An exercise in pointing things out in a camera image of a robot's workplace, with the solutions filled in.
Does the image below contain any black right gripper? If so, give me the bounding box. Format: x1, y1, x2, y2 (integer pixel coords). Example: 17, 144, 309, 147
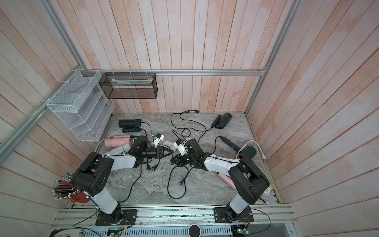
170, 152, 197, 168

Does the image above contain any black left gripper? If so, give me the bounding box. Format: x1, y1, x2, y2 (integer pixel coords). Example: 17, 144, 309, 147
142, 146, 174, 159

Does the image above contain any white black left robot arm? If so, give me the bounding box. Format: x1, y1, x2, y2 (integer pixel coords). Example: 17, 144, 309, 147
70, 136, 174, 215

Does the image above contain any pink hair dryer under arm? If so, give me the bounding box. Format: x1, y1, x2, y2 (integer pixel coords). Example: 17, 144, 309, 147
218, 173, 236, 190

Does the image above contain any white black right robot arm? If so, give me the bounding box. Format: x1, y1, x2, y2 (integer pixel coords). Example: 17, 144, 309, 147
171, 136, 270, 218

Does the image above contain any white square power strip left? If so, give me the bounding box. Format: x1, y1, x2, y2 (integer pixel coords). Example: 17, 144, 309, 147
163, 141, 177, 153

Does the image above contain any white hair dryer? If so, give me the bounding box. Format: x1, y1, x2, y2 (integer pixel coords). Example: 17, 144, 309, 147
105, 144, 131, 156

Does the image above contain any dark green folded hair dryer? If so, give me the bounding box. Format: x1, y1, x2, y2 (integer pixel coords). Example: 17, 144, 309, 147
118, 119, 141, 133

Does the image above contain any pink folded hair dryer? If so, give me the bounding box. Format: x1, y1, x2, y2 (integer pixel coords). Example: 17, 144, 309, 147
105, 135, 131, 149

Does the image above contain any dark green dryer far right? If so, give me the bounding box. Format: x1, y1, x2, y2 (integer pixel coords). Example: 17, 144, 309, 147
211, 113, 232, 129

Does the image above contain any dark green unfolded hair dryer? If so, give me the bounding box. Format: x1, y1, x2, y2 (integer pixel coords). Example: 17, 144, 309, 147
221, 136, 257, 159

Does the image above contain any round black white knob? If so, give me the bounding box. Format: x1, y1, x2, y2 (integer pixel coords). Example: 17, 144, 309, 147
188, 224, 201, 237

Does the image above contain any red pencil cup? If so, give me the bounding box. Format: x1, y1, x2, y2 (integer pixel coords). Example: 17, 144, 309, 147
51, 172, 90, 204

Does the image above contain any black loose cord front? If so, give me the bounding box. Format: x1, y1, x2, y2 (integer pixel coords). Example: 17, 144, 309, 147
167, 165, 193, 199

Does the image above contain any black cord of far dryer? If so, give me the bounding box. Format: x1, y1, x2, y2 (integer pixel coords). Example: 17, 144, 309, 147
170, 110, 218, 143

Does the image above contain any black cord of pink dryer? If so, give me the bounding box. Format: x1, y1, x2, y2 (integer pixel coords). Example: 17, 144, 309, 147
116, 153, 144, 203

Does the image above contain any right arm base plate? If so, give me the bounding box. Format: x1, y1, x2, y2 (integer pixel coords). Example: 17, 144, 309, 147
213, 205, 254, 224

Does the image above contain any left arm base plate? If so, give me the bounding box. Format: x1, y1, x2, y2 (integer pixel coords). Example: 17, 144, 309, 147
95, 209, 138, 226

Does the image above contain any black mesh wall basket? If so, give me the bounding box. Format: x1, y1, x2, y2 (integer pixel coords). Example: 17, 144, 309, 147
99, 72, 158, 99

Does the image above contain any white cable right strip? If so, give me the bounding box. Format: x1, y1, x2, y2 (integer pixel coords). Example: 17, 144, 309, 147
235, 140, 267, 161

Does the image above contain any white wire mesh shelf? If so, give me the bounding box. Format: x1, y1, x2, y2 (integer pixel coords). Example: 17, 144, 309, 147
47, 70, 114, 142

